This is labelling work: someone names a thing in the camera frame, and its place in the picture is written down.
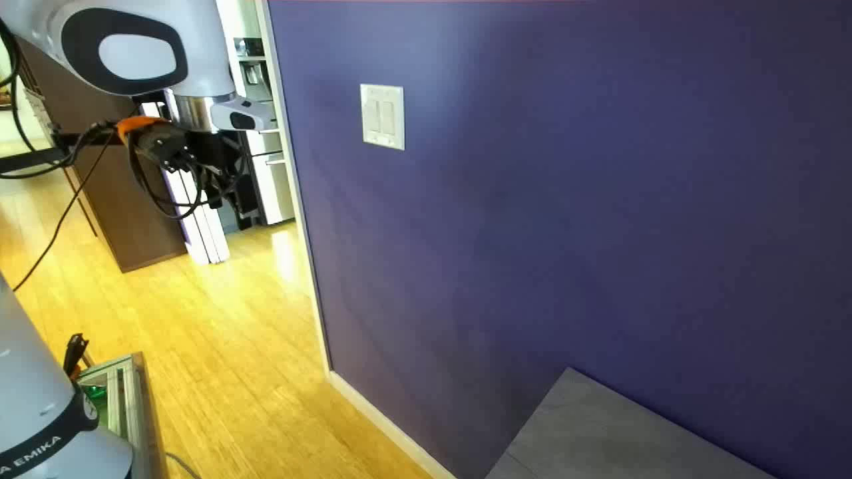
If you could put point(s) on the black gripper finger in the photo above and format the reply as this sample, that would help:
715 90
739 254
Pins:
215 181
232 149

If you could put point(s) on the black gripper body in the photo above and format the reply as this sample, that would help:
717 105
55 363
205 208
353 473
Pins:
168 143

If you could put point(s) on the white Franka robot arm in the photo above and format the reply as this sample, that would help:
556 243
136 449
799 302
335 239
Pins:
55 416

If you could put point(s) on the white storage shelf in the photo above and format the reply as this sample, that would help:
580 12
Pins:
269 181

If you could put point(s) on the brown wooden cabinet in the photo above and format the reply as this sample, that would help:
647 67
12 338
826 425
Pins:
123 222

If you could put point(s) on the black horizontal bar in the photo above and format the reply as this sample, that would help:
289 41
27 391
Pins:
42 161

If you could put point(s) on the white baseboard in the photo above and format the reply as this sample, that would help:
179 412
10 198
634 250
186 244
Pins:
389 425

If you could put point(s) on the grey table corner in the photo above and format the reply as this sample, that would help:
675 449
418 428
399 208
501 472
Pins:
613 439

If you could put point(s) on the white door frame trim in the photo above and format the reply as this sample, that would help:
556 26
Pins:
296 194

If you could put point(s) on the white rocker light switch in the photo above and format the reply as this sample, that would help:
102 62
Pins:
389 114
376 113

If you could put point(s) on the white double light switch plate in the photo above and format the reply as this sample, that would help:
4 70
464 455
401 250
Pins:
383 114

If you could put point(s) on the metal frame with green inlay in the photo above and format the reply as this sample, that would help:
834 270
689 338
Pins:
128 408

